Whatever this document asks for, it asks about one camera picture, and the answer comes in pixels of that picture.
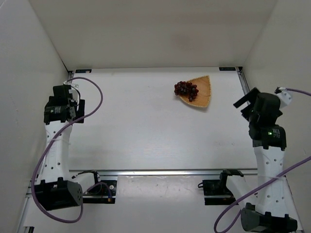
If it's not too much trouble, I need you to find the red fake grape bunch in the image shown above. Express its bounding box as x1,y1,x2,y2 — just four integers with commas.
174,81,199,102

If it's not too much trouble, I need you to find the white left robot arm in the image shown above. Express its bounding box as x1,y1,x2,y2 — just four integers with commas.
32,96,99,211

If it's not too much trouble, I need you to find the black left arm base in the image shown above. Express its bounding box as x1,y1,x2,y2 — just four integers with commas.
71,170,117,204

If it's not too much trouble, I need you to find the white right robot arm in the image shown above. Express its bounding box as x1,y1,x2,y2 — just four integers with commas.
220,87,298,233

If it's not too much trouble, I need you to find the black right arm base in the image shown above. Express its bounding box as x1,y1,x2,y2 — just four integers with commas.
197,169,244,205

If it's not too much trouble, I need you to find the woven triangular fruit bowl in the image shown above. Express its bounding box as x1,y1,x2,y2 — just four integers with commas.
179,75,211,108

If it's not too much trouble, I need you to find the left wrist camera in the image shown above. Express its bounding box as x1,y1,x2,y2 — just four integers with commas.
53,84,78,105

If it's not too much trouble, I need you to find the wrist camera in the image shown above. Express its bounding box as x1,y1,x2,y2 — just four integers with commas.
275,87,292,109
53,84,78,105

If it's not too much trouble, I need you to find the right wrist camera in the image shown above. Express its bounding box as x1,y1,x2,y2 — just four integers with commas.
275,87,292,109

